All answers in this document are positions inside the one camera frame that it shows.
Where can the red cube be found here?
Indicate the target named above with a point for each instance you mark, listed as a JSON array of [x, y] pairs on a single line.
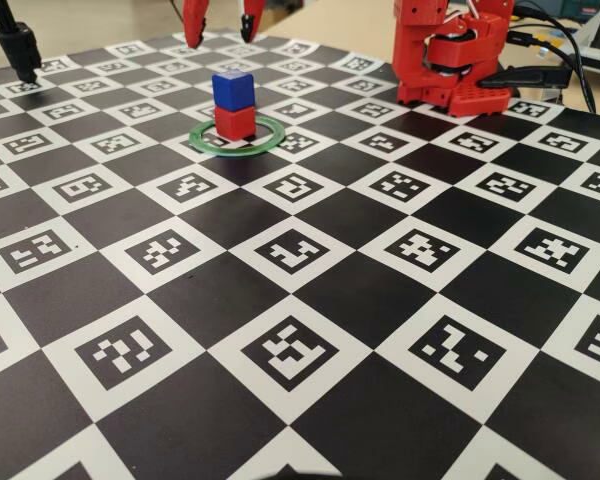
[[235, 122]]

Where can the orange-red robot base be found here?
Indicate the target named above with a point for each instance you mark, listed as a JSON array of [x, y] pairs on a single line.
[[480, 102]]

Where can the orange-red gripper finger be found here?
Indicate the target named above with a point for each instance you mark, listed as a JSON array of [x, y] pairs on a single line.
[[194, 22], [254, 12]]

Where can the black white marker checkerboard mat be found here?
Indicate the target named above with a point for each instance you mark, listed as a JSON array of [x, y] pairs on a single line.
[[380, 300]]

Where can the green box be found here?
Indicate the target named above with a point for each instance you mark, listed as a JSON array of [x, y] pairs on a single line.
[[580, 6]]

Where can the orange-red robot arm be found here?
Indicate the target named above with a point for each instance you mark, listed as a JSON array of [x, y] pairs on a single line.
[[415, 40]]

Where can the blue cube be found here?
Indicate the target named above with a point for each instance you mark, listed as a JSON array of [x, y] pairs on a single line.
[[232, 92]]

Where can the black stand leg with clamp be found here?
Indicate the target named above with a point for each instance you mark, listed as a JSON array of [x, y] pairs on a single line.
[[20, 50]]

